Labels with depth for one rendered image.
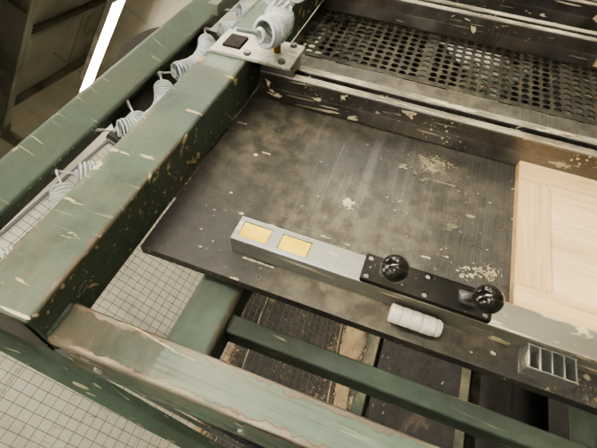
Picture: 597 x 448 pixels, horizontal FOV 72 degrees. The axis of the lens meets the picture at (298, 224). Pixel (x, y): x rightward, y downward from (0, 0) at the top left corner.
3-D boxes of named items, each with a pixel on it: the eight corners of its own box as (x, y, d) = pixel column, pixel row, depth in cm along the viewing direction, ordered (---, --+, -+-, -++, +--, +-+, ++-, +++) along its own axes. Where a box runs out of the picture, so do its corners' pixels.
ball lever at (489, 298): (473, 314, 63) (505, 319, 49) (448, 306, 63) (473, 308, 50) (480, 290, 63) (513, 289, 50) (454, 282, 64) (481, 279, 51)
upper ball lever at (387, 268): (395, 288, 65) (407, 286, 52) (372, 280, 65) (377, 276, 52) (402, 265, 65) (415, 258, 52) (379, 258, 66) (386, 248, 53)
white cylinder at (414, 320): (385, 324, 64) (435, 341, 63) (389, 316, 62) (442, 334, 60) (389, 308, 66) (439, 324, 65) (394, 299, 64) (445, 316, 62)
